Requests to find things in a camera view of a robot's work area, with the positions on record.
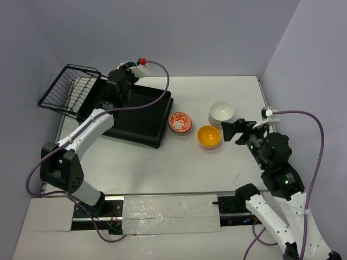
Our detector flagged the white cardboard sheet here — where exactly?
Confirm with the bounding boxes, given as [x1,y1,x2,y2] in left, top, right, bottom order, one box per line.
[12,197,75,260]

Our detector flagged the white taped sheet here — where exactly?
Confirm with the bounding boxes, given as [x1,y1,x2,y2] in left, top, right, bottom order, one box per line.
[122,194,221,235]

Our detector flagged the black mounting rail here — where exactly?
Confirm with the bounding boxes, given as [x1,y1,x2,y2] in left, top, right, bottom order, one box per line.
[71,196,256,235]

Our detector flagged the blue patterned bowl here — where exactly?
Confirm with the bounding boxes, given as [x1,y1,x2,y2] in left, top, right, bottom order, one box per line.
[124,61,138,68]

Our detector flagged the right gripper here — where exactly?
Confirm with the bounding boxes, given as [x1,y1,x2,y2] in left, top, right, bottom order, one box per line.
[220,116,271,168]

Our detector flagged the black wire dish rack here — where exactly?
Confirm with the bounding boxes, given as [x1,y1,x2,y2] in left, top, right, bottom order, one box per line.
[37,64,107,119]

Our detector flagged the orange floral bowl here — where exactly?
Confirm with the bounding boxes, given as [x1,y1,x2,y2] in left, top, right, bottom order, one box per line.
[168,112,192,132]

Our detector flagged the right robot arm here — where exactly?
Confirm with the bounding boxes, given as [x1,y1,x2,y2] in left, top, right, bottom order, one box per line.
[221,119,341,259]

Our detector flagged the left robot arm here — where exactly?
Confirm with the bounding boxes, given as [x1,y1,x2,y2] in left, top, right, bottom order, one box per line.
[38,62,140,216]

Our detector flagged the black drainer tray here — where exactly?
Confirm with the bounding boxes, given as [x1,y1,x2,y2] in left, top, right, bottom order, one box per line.
[76,79,174,149]

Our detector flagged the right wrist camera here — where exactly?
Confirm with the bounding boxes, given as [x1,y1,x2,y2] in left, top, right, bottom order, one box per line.
[253,107,280,129]

